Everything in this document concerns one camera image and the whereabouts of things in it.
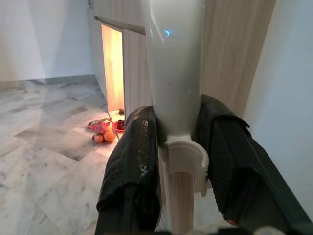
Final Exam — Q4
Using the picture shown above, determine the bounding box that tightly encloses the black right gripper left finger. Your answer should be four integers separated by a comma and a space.
94, 105, 162, 235

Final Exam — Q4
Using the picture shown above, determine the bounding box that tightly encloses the beige long-handled dustpan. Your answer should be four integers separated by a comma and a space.
143, 0, 210, 235

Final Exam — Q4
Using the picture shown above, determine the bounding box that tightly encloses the plate of oranges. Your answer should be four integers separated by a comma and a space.
91, 131, 115, 145

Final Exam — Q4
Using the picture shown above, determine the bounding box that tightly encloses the light wood cabinet lit niche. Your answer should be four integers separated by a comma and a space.
93, 0, 277, 123

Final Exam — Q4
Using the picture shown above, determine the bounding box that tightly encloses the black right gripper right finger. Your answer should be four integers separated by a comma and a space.
195, 94, 313, 235

